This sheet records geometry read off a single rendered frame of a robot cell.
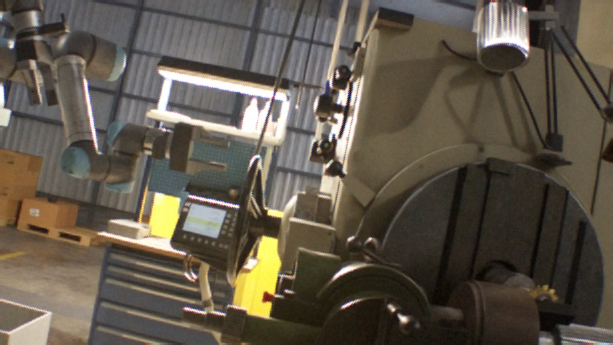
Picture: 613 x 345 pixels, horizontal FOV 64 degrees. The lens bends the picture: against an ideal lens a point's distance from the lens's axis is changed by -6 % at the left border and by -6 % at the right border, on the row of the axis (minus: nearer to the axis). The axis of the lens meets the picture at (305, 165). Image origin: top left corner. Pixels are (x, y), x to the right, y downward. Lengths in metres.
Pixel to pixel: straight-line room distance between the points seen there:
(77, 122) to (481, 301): 1.05
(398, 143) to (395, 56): 0.22
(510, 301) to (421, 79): 0.61
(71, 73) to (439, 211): 1.02
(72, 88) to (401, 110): 0.87
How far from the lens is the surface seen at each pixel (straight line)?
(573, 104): 1.48
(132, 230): 3.15
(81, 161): 1.37
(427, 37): 1.36
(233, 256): 1.34
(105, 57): 1.65
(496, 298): 0.96
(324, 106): 1.55
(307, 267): 0.88
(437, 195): 1.20
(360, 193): 1.23
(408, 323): 0.63
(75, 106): 1.47
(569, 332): 1.08
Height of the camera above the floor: 1.39
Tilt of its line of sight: 4 degrees up
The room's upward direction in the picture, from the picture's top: 12 degrees clockwise
